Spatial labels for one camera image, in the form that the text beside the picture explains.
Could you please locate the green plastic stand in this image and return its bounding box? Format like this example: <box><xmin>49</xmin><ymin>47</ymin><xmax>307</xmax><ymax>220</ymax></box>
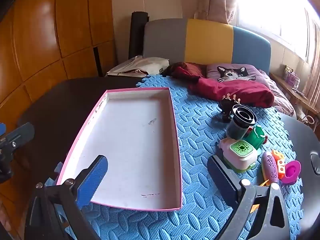
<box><xmin>244</xmin><ymin>125</ymin><xmax>265</xmax><ymax>148</ymax></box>

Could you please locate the dark red cloth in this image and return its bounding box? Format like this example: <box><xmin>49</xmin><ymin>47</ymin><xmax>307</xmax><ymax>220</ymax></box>
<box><xmin>170</xmin><ymin>62</ymin><xmax>275</xmax><ymax>108</ymax></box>

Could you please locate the purple cat pillow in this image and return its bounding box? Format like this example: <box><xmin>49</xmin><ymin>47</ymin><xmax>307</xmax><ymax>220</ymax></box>
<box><xmin>206</xmin><ymin>64</ymin><xmax>270</xmax><ymax>89</ymax></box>

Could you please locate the white green plastic gadget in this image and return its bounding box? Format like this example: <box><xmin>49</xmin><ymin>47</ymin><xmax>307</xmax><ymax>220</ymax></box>
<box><xmin>219</xmin><ymin>137</ymin><xmax>262</xmax><ymax>173</ymax></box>

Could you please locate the wooden wardrobe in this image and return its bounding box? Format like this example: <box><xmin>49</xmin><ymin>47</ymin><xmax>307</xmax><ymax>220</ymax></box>
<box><xmin>0</xmin><ymin>0</ymin><xmax>118</xmax><ymax>240</ymax></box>

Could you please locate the pink bedding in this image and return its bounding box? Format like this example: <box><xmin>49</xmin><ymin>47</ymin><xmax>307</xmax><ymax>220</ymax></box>
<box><xmin>260</xmin><ymin>70</ymin><xmax>297</xmax><ymax>117</ymax></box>

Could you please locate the bright window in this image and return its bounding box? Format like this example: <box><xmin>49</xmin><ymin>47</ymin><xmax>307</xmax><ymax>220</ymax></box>
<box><xmin>235</xmin><ymin>0</ymin><xmax>320</xmax><ymax>63</ymax></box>

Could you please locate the grey yellow blue headboard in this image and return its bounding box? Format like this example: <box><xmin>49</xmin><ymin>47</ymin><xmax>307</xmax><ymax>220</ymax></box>
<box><xmin>142</xmin><ymin>18</ymin><xmax>272</xmax><ymax>74</ymax></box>

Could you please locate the black rolled mat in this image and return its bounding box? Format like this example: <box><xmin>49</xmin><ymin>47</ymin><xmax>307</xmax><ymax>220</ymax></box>
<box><xmin>128</xmin><ymin>11</ymin><xmax>150</xmax><ymax>60</ymax></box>

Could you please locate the pink patterned curtain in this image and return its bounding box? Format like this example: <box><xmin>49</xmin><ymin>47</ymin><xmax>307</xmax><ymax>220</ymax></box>
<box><xmin>304</xmin><ymin>22</ymin><xmax>320</xmax><ymax>103</ymax></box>
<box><xmin>194</xmin><ymin>0</ymin><xmax>240</xmax><ymax>25</ymax></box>

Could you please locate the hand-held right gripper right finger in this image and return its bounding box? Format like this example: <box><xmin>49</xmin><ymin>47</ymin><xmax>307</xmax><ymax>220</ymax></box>
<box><xmin>207</xmin><ymin>155</ymin><xmax>290</xmax><ymax>240</ymax></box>

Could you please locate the orange plastic toy block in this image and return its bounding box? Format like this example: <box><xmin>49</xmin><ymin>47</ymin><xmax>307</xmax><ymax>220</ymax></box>
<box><xmin>271</xmin><ymin>149</ymin><xmax>286</xmax><ymax>179</ymax></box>

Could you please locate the purple yellow egg-shaped toy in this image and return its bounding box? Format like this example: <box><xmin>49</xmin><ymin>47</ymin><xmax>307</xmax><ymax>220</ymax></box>
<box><xmin>261</xmin><ymin>151</ymin><xmax>278</xmax><ymax>183</ymax></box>

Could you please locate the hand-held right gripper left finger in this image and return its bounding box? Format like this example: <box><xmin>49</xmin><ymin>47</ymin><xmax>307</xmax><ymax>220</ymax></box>
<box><xmin>24</xmin><ymin>155</ymin><xmax>108</xmax><ymax>240</ymax></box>

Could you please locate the blue foam puzzle mat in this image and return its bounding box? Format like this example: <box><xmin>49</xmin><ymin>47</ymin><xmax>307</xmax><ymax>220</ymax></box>
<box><xmin>45</xmin><ymin>74</ymin><xmax>304</xmax><ymax>240</ymax></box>

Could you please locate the beige canvas bag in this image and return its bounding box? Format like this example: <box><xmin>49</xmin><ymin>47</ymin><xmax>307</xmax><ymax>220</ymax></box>
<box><xmin>106</xmin><ymin>56</ymin><xmax>170</xmax><ymax>78</ymax></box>

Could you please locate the wooden side shelf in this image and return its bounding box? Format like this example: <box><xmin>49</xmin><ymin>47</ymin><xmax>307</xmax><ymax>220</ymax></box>
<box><xmin>270</xmin><ymin>72</ymin><xmax>320</xmax><ymax>118</ymax></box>

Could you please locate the magenta plastic dish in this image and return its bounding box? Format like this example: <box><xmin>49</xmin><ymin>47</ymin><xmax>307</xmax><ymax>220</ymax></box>
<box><xmin>281</xmin><ymin>160</ymin><xmax>302</xmax><ymax>184</ymax></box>

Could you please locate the purple box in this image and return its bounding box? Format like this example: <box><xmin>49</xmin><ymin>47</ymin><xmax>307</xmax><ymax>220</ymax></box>
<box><xmin>284</xmin><ymin>65</ymin><xmax>300</xmax><ymax>87</ymax></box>

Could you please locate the brown mushroom-shaped massager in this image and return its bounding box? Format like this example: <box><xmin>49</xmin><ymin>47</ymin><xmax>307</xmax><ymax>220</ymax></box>
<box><xmin>219</xmin><ymin>94</ymin><xmax>242</xmax><ymax>123</ymax></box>

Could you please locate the orange yellow toothed comb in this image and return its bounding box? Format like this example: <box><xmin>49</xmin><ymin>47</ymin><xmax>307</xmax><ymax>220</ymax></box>
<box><xmin>251</xmin><ymin>179</ymin><xmax>272</xmax><ymax>212</ymax></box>

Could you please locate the pink-rimmed white tray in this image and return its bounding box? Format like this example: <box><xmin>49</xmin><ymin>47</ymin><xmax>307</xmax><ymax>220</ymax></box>
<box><xmin>56</xmin><ymin>87</ymin><xmax>183</xmax><ymax>211</ymax></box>

